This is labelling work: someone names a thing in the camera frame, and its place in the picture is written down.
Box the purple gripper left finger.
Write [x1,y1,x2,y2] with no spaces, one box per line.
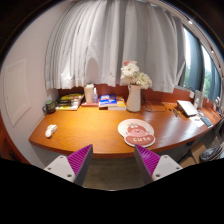
[44,144,93,186]

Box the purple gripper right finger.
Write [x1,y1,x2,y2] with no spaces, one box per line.
[134,145,182,184]

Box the pink cartoon mouse pad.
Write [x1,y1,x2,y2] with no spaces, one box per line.
[118,119,156,147]

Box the white computer mouse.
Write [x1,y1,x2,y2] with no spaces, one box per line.
[45,125,57,138]

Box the cardboard box under desk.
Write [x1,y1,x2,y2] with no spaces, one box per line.
[180,142,206,168]

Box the stack of yellow books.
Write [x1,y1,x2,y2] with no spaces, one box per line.
[56,93,84,111]

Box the dark green mug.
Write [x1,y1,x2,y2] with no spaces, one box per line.
[42,100,56,114]

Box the white ceramic vase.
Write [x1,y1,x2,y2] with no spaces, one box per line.
[126,85,141,112]

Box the white laptop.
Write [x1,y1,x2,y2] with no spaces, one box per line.
[177,100,198,117]

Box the black smartphone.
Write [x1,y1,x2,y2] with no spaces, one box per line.
[201,116,213,127]

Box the yellow white book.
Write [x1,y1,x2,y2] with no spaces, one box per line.
[109,96,126,111]

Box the blue book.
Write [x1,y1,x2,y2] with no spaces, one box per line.
[99,94,117,108]

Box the small clear sanitizer bottle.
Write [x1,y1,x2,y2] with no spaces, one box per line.
[93,87,98,103]

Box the white tissue container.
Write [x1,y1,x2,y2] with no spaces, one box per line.
[84,83,94,103]

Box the white flower bouquet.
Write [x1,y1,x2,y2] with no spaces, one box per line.
[121,61,152,89]

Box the white curtain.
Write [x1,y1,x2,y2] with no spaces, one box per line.
[45,0,185,93]

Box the black cable on desk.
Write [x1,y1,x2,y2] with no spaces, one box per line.
[141,96,168,113]

